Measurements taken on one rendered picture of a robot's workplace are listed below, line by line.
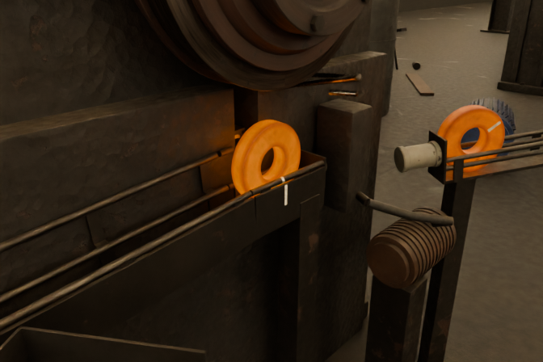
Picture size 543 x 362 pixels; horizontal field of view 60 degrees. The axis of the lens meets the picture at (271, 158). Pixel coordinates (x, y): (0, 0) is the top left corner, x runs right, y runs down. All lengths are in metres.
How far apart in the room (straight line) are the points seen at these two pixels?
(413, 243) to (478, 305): 0.79
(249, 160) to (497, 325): 1.17
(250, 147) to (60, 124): 0.30
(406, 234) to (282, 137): 0.37
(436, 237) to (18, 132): 0.86
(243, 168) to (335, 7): 0.30
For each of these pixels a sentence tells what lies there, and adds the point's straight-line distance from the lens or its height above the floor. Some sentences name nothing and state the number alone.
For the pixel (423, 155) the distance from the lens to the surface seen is 1.10.
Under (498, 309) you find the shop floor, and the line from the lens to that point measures 1.83.
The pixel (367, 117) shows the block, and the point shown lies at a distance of 1.01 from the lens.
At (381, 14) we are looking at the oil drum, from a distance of 3.51.
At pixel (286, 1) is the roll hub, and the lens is 0.66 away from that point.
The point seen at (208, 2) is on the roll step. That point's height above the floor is 1.03.
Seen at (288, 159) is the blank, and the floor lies 0.73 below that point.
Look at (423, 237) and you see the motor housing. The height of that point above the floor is 0.52.
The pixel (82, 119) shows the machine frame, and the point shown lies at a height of 0.87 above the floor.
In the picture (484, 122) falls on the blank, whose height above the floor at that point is 0.75.
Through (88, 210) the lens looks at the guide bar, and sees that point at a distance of 0.74.
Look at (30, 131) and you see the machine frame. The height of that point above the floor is 0.87.
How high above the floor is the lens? 1.07
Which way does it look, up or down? 22 degrees down
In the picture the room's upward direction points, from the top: straight up
